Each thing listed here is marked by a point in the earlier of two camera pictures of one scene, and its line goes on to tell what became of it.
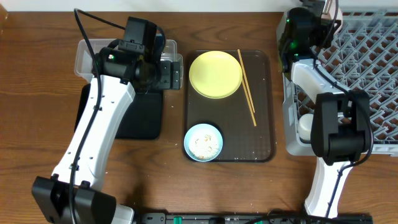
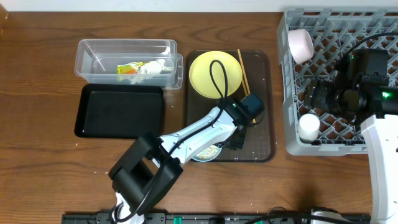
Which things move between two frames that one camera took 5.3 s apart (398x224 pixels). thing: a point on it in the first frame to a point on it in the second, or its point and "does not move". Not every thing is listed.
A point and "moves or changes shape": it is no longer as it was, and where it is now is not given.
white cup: (305, 127) does not move
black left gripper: (175, 75) to (237, 140)
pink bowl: (331, 14) moves or changes shape
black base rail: (248, 218) does not move
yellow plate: (216, 74) does not move
